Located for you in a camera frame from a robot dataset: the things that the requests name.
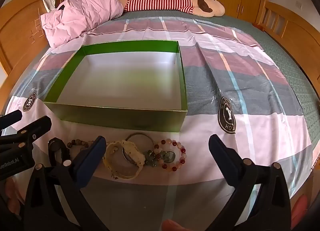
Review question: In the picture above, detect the red and pink bead bracelet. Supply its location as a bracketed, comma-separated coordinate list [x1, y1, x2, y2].
[153, 139, 188, 172]

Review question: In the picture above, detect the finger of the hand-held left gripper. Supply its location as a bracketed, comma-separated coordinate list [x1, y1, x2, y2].
[0, 110, 23, 130]
[0, 116, 52, 154]

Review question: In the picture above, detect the wooden headboard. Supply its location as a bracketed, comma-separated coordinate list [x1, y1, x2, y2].
[0, 0, 75, 77]

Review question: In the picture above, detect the wooden footboard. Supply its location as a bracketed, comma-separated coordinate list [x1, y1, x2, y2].
[255, 0, 320, 84]

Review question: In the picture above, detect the black wrist watch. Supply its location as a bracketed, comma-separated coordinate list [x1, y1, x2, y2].
[48, 137, 71, 167]

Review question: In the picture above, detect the pink pillow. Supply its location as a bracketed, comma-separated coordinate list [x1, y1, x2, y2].
[40, 0, 125, 48]

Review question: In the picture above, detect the dark-rimmed oval ring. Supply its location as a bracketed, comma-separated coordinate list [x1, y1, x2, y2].
[161, 150, 176, 163]

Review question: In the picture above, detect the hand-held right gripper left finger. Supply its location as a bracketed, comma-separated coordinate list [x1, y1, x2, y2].
[24, 136, 107, 231]

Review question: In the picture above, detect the striped plush toy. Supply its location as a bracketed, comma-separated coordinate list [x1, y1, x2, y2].
[114, 0, 225, 18]

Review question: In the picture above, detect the person's left hand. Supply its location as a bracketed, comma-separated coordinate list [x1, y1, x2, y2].
[4, 178, 22, 213]

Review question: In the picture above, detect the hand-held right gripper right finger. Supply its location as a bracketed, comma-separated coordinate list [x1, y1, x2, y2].
[207, 134, 292, 231]

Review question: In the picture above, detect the person's right hand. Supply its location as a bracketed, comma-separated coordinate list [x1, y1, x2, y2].
[162, 219, 192, 231]

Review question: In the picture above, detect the silver metal bangle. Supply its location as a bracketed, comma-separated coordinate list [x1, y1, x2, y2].
[123, 132, 157, 164]

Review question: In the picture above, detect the cream wrist watch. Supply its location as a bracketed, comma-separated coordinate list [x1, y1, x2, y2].
[103, 139, 146, 180]

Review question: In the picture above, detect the green cardboard box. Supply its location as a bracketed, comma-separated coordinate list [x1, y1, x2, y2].
[43, 40, 188, 132]

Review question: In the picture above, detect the plaid bed sheet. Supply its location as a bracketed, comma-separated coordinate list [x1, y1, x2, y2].
[5, 16, 313, 221]

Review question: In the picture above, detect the brown bead bracelet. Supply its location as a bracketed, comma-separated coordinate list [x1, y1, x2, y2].
[67, 139, 96, 149]

